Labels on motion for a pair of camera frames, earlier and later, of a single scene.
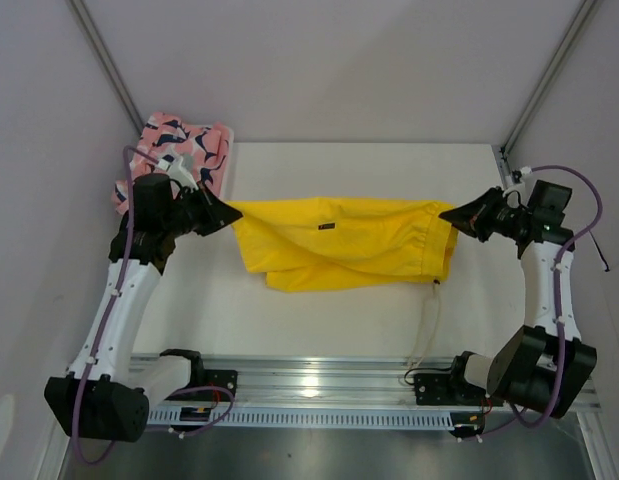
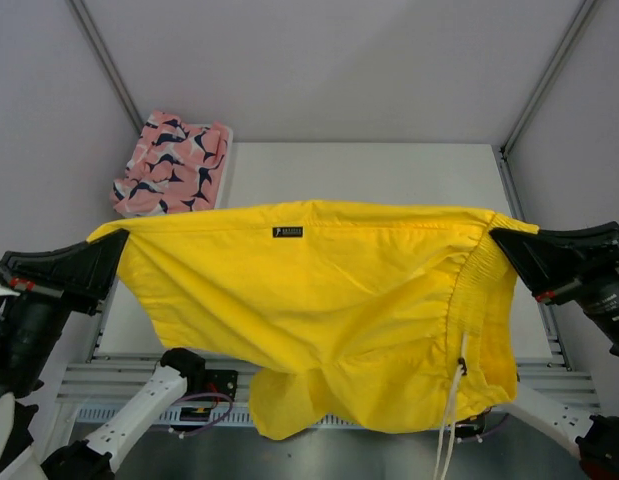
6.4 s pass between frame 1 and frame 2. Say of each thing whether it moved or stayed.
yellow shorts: moved
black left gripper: moved
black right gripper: moved
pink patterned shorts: stayed
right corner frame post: stayed
